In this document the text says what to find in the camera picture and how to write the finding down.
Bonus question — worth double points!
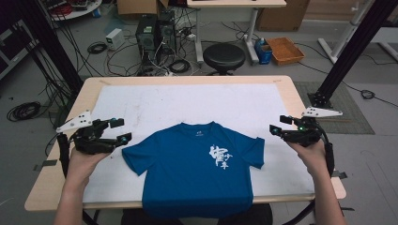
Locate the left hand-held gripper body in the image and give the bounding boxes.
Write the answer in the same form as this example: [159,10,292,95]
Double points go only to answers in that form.
[55,109,119,156]

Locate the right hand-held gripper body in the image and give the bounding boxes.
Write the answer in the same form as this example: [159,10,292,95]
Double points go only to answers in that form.
[280,106,344,148]

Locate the blue t-shirt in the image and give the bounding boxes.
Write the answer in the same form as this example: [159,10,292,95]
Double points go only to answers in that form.
[121,121,266,219]

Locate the person's left hand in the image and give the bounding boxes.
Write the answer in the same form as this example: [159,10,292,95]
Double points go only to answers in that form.
[66,144,119,186]

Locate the person's right hand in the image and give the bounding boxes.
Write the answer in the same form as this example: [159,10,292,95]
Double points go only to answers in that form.
[285,139,330,180]

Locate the grey floor mat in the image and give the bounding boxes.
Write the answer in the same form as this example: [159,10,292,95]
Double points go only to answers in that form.
[294,81,375,135]

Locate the blue box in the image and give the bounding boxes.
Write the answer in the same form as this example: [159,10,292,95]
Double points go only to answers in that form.
[253,37,273,66]

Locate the orange basket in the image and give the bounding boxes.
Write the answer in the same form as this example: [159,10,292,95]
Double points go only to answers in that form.
[266,37,306,67]

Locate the white table mat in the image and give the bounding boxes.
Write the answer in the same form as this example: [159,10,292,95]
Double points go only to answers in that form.
[82,82,315,204]

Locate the white power supply box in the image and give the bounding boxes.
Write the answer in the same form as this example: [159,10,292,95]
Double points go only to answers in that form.
[104,27,126,51]

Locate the person's dark pants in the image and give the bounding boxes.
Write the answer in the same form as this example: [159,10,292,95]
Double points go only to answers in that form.
[121,203,274,225]

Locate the black round stool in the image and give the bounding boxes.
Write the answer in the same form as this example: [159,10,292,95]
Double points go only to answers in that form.
[202,42,247,77]

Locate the black computer tower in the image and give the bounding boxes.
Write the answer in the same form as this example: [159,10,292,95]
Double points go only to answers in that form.
[135,13,159,68]
[156,9,177,64]

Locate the white metal stand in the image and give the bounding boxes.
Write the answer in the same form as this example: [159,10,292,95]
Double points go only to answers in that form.
[317,0,376,65]

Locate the large cardboard box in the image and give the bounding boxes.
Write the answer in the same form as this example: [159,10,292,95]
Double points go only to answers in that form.
[256,0,312,32]

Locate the grey metal rack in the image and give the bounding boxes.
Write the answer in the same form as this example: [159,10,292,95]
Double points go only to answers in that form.
[0,18,40,81]

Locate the round white table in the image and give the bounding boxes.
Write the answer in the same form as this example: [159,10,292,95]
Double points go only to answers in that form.
[40,0,103,23]

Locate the white desk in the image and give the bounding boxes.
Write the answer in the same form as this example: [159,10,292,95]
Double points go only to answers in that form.
[186,0,287,65]

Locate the left hand-held gripper cable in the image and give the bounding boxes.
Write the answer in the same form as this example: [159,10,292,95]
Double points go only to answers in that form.
[55,132,71,180]

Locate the hand-held gripper cable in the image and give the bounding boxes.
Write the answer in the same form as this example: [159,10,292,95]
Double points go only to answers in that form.
[55,132,71,180]
[314,123,336,178]

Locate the right hand-held gripper cable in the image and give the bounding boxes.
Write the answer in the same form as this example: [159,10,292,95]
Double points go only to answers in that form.
[314,123,336,178]

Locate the black frame post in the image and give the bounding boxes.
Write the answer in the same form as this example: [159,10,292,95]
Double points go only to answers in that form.
[308,0,398,109]
[12,0,84,95]

